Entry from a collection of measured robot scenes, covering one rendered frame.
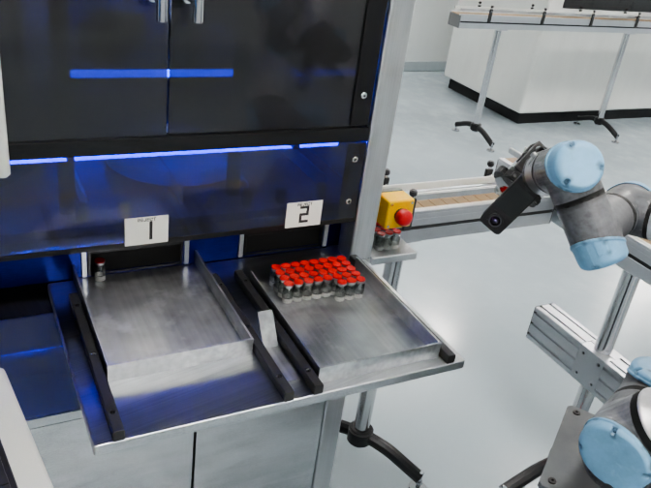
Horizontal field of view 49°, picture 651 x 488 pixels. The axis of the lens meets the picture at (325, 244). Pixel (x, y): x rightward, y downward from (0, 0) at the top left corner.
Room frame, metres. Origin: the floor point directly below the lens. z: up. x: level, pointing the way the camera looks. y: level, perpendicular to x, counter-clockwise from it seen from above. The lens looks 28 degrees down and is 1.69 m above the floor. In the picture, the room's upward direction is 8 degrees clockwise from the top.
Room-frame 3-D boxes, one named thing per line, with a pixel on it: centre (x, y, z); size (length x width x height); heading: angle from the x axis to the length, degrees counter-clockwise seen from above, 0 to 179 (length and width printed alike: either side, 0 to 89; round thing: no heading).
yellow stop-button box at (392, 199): (1.53, -0.15, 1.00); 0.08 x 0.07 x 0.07; 30
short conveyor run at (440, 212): (1.80, -0.32, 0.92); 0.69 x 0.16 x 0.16; 120
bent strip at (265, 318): (1.05, 0.06, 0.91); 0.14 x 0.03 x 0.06; 31
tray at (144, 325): (1.13, 0.30, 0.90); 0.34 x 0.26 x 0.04; 30
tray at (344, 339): (1.21, -0.05, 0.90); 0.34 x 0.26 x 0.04; 30
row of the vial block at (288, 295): (1.28, -0.01, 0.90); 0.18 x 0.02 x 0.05; 120
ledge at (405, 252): (1.58, -0.14, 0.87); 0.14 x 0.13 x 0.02; 30
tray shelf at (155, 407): (1.16, 0.12, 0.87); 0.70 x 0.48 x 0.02; 120
